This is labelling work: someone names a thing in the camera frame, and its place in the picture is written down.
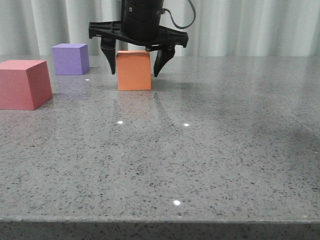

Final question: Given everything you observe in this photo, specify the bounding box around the purple foam cube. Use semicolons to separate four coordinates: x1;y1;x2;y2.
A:
51;43;90;76

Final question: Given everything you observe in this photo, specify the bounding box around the pale green curtain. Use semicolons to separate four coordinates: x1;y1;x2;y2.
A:
0;0;320;57

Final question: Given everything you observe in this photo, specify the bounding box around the pink foam cube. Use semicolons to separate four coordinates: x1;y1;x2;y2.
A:
0;60;53;110

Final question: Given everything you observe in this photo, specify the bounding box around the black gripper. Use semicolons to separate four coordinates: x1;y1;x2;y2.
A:
88;0;188;77

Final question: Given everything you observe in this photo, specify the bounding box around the orange foam cube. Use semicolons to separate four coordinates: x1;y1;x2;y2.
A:
116;50;152;91

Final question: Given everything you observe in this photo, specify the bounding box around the black cable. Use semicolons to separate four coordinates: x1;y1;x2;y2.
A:
161;0;197;30

